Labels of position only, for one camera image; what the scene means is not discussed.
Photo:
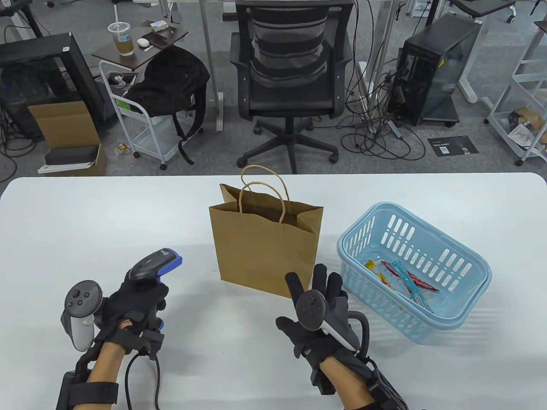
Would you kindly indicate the black backpack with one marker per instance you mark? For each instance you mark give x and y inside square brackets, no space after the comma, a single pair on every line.
[171,81]

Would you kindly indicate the small snack wrapper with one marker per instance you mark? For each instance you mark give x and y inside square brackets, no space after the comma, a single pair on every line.
[122,150]

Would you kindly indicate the person's left hand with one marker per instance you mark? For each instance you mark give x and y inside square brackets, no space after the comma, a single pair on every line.
[132,307]

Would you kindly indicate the open cardboard box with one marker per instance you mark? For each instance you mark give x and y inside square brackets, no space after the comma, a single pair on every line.
[64,124]

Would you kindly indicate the small brown side table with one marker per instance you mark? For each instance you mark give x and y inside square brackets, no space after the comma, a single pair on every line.
[107,55]

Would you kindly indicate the white rolling cart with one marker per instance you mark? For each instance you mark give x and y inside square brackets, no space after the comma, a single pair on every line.
[149,141]

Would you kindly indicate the person's right forearm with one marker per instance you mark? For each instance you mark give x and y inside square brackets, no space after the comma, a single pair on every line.
[346,384]

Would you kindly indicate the light blue plastic basket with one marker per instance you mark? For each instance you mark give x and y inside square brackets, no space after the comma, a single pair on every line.
[453,299]

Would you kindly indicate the black mesh office chair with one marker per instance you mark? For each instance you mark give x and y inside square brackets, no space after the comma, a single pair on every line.
[290,98]

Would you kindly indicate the yellow instant coffee powder package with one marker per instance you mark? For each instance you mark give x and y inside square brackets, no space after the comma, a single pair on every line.
[371,265]

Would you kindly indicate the person's left forearm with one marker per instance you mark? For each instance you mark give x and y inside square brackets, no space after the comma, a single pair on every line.
[107,363]

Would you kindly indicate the grey hand controller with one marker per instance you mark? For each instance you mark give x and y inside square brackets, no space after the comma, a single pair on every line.
[310,309]
[81,299]

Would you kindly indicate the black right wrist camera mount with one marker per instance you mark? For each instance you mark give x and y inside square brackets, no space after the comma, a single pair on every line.
[384,388]

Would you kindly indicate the white desk leg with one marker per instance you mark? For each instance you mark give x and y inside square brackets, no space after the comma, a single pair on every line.
[207,42]
[468,85]

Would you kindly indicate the black phone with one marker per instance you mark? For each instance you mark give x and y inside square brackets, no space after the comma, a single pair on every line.
[156,39]

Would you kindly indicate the power strip with plugs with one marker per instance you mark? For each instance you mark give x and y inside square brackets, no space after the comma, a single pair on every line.
[122,80]

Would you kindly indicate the red instant coffee powder package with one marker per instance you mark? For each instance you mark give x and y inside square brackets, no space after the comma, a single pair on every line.
[423,285]

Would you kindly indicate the plastic iced drink cup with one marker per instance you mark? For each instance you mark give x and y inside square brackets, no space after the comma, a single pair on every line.
[124,42]

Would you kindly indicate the black computer tower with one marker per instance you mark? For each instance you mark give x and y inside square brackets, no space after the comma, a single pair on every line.
[427,64]

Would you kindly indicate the blue instant coffee powder package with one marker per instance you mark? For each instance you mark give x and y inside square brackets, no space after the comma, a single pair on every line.
[406,277]

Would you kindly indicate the black booklet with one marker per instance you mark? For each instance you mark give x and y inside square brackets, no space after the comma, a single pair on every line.
[453,146]

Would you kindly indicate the black barcode scanner blue trim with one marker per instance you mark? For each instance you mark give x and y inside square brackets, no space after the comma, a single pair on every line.
[154,262]

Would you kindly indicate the brown paper bag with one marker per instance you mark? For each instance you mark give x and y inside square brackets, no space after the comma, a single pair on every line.
[265,252]

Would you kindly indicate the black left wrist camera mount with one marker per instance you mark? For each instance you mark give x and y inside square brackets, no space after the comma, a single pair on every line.
[85,393]

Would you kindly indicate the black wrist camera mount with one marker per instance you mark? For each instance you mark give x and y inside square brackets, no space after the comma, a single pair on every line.
[384,388]
[85,393]

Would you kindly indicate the white computer mouse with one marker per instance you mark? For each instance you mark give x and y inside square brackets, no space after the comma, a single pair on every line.
[142,42]

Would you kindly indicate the small cardboard packet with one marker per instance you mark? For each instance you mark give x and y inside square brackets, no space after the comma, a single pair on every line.
[158,25]

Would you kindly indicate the person's right hand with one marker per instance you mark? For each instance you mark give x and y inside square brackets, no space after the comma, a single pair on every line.
[329,290]

